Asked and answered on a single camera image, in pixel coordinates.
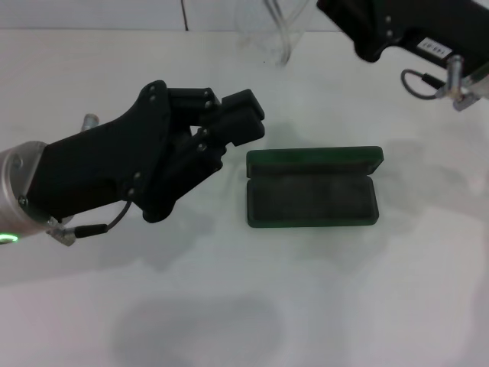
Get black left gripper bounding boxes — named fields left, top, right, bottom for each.
left=18, top=79, right=266, bottom=225

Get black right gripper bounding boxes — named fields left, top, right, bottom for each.
left=316, top=0, right=489, bottom=76

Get clear transparent glasses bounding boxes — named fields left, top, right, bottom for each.
left=235, top=0, right=306, bottom=69

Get green glasses case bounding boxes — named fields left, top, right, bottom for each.
left=245, top=145, right=384, bottom=229

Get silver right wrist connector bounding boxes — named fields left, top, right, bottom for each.
left=437, top=54, right=484, bottom=112

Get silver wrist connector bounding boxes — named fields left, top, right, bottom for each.
left=82, top=112, right=102, bottom=131
left=437, top=54, right=484, bottom=112

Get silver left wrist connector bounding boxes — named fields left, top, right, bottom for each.
left=82, top=112, right=102, bottom=131

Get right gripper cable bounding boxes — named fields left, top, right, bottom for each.
left=400, top=67, right=448, bottom=102

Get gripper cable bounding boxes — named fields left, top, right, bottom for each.
left=47, top=200, right=134, bottom=246
left=400, top=67, right=448, bottom=102

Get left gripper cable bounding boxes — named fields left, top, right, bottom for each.
left=47, top=200, right=134, bottom=246

